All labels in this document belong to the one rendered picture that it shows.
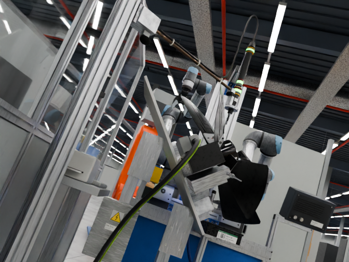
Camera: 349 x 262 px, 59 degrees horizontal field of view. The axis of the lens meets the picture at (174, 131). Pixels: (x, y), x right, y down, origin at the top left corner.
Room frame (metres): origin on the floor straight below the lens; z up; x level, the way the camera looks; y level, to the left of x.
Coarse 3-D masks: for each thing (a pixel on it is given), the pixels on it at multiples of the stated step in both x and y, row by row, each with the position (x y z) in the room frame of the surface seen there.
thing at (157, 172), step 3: (156, 168) 1.81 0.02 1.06; (159, 168) 1.81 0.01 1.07; (153, 171) 1.81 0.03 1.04; (156, 171) 1.81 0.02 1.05; (159, 171) 1.81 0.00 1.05; (162, 171) 1.81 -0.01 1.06; (153, 174) 1.81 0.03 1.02; (156, 174) 1.81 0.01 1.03; (159, 174) 1.81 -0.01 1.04; (153, 177) 1.81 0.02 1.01; (156, 177) 1.81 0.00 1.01; (159, 177) 1.81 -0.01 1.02; (150, 180) 1.81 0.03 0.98; (153, 180) 1.81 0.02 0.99; (156, 180) 1.81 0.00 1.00; (156, 183) 1.82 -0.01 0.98
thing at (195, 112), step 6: (186, 102) 1.46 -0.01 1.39; (192, 102) 1.56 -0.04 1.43; (186, 108) 1.44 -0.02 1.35; (192, 108) 1.48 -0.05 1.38; (192, 114) 1.44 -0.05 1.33; (198, 114) 1.49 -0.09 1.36; (198, 120) 1.45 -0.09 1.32; (204, 120) 1.48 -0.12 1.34; (198, 126) 1.42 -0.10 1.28; (204, 126) 1.45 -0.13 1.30; (210, 126) 1.49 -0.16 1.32; (204, 132) 1.42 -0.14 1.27; (210, 132) 1.45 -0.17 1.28
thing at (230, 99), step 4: (232, 88) 1.46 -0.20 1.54; (228, 92) 1.48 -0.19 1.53; (232, 92) 1.46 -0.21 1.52; (228, 96) 1.49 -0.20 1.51; (232, 96) 1.47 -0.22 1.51; (228, 100) 1.49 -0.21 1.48; (232, 100) 1.48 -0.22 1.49; (228, 104) 1.48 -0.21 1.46; (228, 108) 1.51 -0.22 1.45; (232, 108) 1.48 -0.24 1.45; (236, 108) 1.48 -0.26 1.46
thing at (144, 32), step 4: (144, 32) 1.14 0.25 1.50; (148, 32) 1.15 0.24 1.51; (140, 36) 1.15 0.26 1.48; (144, 36) 1.14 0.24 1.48; (148, 36) 1.15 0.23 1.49; (140, 40) 1.15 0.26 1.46; (144, 40) 1.14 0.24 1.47; (148, 40) 1.15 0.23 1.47; (144, 44) 1.16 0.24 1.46; (148, 44) 1.16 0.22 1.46
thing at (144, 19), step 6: (138, 6) 1.10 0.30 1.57; (144, 6) 1.09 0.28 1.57; (138, 12) 1.09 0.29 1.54; (144, 12) 1.09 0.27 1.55; (150, 12) 1.11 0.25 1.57; (138, 18) 1.09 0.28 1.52; (144, 18) 1.10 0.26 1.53; (150, 18) 1.11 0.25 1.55; (156, 18) 1.13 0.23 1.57; (132, 24) 1.13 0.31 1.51; (138, 24) 1.12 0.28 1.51; (144, 24) 1.11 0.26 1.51; (150, 24) 1.12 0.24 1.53; (156, 24) 1.13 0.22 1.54; (138, 30) 1.16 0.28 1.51; (150, 30) 1.13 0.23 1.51; (156, 30) 1.14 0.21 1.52
